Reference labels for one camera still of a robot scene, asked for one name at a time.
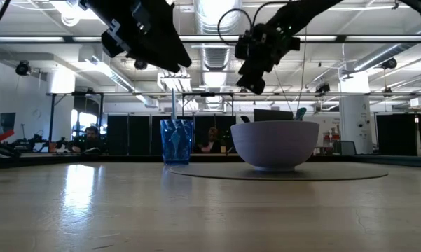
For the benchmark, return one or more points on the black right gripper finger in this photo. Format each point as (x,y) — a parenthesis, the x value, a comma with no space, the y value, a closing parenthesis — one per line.
(251,66)
(254,84)

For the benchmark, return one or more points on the black bar with light strips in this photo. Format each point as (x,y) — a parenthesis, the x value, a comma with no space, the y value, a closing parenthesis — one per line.
(210,38)

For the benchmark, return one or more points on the lavender bowl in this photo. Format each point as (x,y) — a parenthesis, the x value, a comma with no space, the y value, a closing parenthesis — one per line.
(275,147)

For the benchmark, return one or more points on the black monitor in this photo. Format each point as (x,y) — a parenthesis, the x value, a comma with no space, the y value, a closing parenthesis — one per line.
(273,115)

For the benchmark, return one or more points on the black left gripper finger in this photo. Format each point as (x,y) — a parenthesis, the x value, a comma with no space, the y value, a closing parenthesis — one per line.
(161,61)
(168,45)

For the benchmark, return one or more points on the black background gantry frame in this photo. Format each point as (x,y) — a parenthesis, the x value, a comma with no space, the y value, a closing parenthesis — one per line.
(52,122)
(210,94)

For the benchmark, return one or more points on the background black robot arms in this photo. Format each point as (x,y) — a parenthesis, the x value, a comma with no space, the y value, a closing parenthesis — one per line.
(31,143)

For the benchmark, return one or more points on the blue drinking straw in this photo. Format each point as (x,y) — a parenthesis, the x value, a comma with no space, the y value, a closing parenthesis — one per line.
(174,105)

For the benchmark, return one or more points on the iridescent metal spoon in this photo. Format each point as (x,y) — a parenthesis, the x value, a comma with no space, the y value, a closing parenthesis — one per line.
(300,113)

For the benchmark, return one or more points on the black partition panels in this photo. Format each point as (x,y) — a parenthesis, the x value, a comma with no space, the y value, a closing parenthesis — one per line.
(395,134)
(136,134)

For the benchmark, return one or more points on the silver ventilation duct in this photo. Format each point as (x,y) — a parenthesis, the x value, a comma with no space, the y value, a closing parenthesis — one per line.
(213,70)

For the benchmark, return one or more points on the grey office chair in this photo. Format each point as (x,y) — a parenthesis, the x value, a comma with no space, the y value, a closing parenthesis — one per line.
(348,147)

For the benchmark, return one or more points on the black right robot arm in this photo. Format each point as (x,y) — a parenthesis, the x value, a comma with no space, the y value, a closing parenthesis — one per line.
(301,14)

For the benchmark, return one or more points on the blue faceted plastic cup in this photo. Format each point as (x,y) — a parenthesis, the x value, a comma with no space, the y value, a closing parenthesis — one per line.
(177,147)

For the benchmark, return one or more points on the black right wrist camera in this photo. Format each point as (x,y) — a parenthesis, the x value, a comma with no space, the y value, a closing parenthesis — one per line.
(243,45)

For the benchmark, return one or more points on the person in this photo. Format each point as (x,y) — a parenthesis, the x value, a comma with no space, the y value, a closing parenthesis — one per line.
(91,138)
(213,140)

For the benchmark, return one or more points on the dark wall picture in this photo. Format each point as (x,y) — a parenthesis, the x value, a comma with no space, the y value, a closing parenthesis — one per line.
(3,120)

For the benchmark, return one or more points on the white column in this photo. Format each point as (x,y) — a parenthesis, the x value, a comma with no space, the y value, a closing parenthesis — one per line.
(355,119)

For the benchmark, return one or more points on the round grey placemat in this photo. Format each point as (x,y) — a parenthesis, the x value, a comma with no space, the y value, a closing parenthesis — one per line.
(213,172)

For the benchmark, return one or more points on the black table frame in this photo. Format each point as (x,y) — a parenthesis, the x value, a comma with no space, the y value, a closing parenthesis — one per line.
(91,159)

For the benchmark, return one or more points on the black ceiling spotlight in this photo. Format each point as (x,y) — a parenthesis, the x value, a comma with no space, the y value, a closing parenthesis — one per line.
(322,88)
(388,63)
(22,68)
(140,65)

